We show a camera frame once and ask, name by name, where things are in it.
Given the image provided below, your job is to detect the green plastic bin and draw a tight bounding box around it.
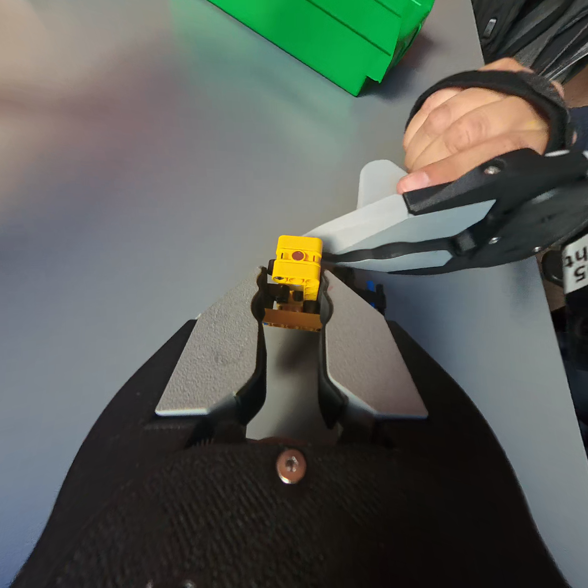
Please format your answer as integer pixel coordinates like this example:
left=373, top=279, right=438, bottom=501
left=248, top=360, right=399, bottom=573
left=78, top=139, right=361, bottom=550
left=206, top=0, right=435, bottom=97

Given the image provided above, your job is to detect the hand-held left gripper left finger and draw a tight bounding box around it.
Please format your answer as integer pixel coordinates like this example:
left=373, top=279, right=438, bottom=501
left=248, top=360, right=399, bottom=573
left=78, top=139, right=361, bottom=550
left=155, top=266, right=271, bottom=427

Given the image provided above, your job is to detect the person's right hand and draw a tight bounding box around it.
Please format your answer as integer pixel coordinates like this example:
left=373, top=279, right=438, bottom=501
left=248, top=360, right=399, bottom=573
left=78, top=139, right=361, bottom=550
left=396, top=57, right=570, bottom=195

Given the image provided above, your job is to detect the black and blue lego piece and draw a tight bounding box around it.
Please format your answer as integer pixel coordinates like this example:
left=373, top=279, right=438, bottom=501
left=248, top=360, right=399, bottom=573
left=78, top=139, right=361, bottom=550
left=330, top=266, right=387, bottom=315

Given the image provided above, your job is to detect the yellow and black lego model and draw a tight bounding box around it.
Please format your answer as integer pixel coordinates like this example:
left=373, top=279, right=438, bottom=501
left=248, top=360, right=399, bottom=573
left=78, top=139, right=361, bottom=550
left=263, top=235, right=325, bottom=332

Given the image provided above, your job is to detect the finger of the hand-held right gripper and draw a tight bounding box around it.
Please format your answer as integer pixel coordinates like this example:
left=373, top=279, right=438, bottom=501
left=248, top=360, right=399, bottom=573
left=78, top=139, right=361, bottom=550
left=304, top=193, right=498, bottom=255
left=327, top=246, right=462, bottom=276

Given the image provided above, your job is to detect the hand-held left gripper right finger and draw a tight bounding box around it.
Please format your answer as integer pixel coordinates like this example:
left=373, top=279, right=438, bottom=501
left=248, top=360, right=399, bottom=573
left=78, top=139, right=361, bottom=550
left=318, top=269, right=429, bottom=428

